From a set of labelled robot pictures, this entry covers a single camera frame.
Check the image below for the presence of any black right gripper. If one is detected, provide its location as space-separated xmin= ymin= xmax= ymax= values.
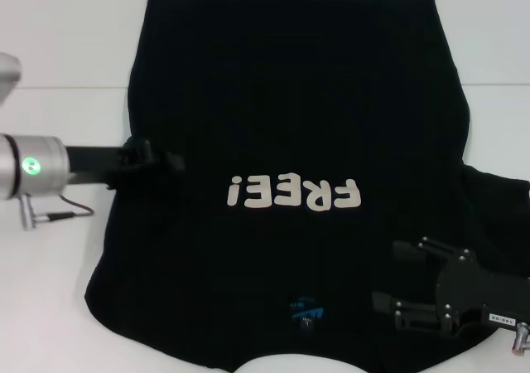
xmin=371 ymin=235 xmax=530 ymax=356

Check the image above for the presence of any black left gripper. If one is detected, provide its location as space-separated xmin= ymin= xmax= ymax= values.
xmin=64 ymin=138 xmax=186 ymax=191

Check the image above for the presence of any black shirt with FREE print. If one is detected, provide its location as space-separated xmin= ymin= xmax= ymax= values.
xmin=84 ymin=0 xmax=530 ymax=373

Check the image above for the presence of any left arm cable with plug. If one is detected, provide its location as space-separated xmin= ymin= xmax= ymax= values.
xmin=17 ymin=193 xmax=97 ymax=232

